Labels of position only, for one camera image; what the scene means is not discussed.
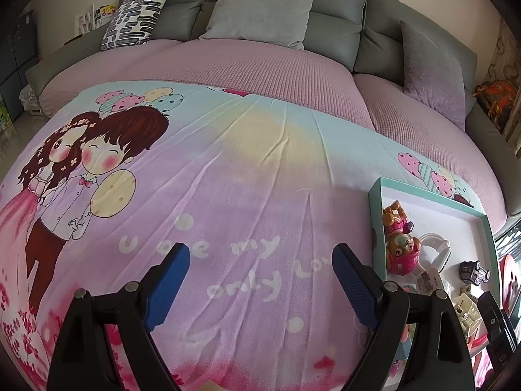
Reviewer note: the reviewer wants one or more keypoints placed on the orange toy by curtain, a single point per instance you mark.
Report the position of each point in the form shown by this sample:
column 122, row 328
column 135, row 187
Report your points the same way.
column 496, row 98

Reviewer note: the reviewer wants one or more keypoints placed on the grey purple cushion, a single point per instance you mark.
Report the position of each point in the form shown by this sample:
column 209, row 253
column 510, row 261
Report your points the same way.
column 432, row 76

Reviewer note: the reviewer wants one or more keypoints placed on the black power adapter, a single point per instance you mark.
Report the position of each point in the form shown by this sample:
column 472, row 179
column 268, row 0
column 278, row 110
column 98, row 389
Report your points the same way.
column 502, row 343

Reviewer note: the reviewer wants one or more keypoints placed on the black white patterned cushion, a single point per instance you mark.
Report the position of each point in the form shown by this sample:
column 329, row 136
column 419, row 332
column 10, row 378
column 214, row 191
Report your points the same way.
column 132, row 24

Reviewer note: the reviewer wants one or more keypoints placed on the teal white box lid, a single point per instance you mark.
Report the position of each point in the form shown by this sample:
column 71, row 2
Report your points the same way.
column 467, row 230

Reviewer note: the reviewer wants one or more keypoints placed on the cartoon printed table cloth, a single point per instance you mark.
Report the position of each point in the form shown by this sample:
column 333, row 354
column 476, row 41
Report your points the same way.
column 260, row 190

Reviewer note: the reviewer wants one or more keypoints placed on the pink sofa cover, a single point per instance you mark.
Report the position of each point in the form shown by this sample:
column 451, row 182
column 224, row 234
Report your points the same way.
column 301, row 77

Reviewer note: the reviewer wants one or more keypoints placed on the white small charger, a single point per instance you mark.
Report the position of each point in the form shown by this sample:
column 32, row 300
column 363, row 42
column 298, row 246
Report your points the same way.
column 429, row 281

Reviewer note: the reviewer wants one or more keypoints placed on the pink puppy toy figure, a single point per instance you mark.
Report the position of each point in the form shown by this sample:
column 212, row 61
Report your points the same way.
column 402, row 249

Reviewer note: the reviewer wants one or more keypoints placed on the light grey cushion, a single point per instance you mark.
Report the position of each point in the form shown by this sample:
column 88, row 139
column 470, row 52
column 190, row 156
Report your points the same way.
column 278, row 22

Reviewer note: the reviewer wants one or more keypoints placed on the red plastic stool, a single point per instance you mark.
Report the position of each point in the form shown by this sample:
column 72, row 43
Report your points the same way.
column 510, row 282

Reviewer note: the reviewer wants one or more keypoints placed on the books beside sofa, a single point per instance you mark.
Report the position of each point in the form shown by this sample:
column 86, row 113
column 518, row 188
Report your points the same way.
column 94, row 18

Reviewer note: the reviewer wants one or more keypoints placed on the grey sofa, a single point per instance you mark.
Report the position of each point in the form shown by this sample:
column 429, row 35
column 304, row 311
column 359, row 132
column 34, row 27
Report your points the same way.
column 365, row 37

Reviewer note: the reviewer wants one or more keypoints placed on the white smartwatch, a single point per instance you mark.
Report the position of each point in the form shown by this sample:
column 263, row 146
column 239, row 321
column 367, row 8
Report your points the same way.
column 434, row 253

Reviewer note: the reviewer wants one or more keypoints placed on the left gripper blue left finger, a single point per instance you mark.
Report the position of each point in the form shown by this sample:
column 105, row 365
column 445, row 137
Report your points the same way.
column 162, row 283

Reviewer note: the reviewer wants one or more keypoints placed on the black toy car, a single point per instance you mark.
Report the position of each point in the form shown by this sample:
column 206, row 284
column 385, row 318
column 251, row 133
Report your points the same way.
column 472, row 272

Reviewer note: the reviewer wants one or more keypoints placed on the dark cabinet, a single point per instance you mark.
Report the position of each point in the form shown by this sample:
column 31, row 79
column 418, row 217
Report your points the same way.
column 19, row 52

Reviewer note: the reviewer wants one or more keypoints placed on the white hair claw clip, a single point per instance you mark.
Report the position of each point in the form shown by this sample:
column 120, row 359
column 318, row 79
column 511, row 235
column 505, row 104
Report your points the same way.
column 470, row 320

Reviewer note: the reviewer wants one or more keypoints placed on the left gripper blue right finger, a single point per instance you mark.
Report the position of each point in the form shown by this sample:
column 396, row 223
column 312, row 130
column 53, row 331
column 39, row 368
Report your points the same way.
column 360, row 283

